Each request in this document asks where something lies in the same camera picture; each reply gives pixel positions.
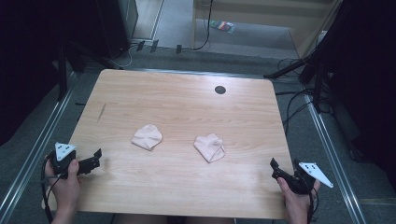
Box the person's right hand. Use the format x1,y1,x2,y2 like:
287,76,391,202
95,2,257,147
276,176,321,220

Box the metal floor rail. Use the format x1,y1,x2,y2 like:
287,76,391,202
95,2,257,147
304,93,368,224
0,72,78,223

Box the person's left hand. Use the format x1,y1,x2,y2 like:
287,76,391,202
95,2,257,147
44,158,82,217

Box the colourful packet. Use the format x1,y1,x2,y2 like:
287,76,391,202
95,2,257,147
209,20,236,35

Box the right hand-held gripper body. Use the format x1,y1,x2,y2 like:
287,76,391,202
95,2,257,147
286,158,334,196

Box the dark curtain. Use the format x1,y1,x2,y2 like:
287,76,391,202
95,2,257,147
0,0,106,147
314,0,396,190

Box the black hanging cable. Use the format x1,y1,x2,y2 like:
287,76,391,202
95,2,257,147
181,0,215,52

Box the black floor cables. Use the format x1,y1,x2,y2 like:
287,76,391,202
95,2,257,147
275,57,316,135

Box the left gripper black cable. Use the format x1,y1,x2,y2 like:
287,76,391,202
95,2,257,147
40,154,64,224

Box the pink sock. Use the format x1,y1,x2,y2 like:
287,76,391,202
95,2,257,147
192,133,226,164
131,123,163,152

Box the black cabinet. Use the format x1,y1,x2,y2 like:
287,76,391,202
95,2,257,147
94,0,140,59

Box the white floor cable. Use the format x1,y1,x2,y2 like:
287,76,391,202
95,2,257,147
106,43,140,70

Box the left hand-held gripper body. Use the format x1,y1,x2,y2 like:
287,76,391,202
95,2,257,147
47,142,80,180

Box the black tripod stand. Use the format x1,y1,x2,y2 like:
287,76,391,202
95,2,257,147
262,50,332,114

